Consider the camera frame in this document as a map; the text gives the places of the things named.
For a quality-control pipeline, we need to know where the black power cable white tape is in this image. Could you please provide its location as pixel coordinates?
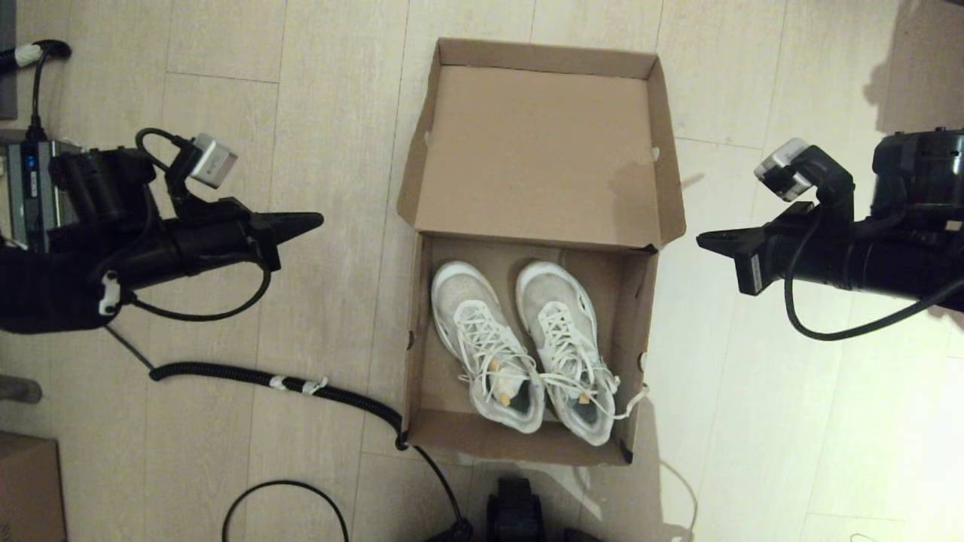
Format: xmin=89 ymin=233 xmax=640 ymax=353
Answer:
xmin=0 ymin=40 xmax=72 ymax=142

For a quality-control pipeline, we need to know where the black corrugated cable conduit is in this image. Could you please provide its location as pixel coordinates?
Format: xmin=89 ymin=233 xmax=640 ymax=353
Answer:
xmin=105 ymin=324 xmax=474 ymax=541

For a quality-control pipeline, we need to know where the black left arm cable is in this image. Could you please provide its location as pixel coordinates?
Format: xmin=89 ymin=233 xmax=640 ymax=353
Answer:
xmin=90 ymin=128 xmax=272 ymax=323

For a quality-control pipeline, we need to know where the white sneaker orange insole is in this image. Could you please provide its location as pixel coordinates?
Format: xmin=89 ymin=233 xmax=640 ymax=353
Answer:
xmin=431 ymin=260 xmax=547 ymax=435

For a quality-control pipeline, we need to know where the brown cardboard shoe box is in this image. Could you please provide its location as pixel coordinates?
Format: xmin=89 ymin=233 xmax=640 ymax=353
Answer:
xmin=397 ymin=38 xmax=688 ymax=467

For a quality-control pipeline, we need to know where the black robot torso part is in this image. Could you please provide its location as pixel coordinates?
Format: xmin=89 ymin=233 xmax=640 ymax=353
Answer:
xmin=486 ymin=476 xmax=545 ymax=542

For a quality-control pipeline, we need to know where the grey power supply box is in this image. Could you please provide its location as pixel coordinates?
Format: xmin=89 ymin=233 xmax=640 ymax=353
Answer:
xmin=0 ymin=139 xmax=84 ymax=253

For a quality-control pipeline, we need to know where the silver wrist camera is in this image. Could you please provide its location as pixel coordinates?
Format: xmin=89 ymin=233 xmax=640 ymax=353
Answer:
xmin=185 ymin=133 xmax=239 ymax=189
xmin=755 ymin=138 xmax=856 ymax=204

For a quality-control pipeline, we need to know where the thin black cable loop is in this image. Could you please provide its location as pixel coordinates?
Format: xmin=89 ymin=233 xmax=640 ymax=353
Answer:
xmin=222 ymin=480 xmax=352 ymax=542

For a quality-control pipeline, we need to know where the dark grey panel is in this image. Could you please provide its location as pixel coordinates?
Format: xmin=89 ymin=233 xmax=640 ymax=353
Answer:
xmin=0 ymin=0 xmax=17 ymax=120

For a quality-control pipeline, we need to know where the small brown cardboard carton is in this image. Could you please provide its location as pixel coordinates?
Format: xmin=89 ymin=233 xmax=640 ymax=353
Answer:
xmin=0 ymin=431 xmax=67 ymax=542

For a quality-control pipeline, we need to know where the grey furniture foot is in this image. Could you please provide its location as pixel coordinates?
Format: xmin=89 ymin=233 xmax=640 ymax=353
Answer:
xmin=0 ymin=374 xmax=42 ymax=405

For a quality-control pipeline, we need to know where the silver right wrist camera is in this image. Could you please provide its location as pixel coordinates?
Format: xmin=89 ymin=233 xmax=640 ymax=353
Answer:
xmin=755 ymin=138 xmax=856 ymax=204

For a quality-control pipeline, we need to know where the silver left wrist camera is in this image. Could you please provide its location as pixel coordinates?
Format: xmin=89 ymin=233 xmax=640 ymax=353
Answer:
xmin=185 ymin=133 xmax=239 ymax=189

